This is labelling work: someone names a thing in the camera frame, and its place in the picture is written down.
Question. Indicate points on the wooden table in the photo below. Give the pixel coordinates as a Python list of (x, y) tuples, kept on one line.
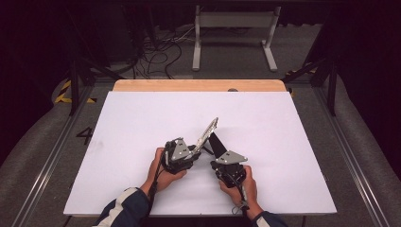
[(189, 85)]

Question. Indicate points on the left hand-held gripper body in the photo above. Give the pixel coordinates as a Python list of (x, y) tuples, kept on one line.
[(179, 154)]

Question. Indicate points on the aluminium floor rail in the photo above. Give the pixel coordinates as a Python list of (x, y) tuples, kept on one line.
[(356, 176), (47, 170)]

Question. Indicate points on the person's right hand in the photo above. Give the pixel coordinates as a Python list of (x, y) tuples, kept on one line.
[(249, 189)]

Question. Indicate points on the white board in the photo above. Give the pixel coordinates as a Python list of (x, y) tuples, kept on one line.
[(132, 126)]

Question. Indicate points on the person's dark pants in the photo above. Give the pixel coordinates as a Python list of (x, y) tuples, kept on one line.
[(195, 222)]

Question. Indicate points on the white metal stand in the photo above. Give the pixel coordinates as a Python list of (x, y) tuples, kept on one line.
[(235, 19)]

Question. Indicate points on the round grey table grommet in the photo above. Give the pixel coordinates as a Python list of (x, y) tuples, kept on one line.
[(232, 90)]

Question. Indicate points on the black cloth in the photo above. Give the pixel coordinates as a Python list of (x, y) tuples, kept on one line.
[(217, 145)]

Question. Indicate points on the black metal frame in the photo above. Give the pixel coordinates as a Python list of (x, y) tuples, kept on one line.
[(331, 91), (74, 88)]

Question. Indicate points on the person's left hand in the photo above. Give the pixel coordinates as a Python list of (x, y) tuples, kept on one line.
[(165, 181)]

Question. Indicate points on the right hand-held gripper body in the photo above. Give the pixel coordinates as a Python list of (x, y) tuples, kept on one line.
[(231, 168)]

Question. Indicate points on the yellow black floor tape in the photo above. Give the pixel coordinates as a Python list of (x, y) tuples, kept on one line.
[(63, 100), (296, 72)]

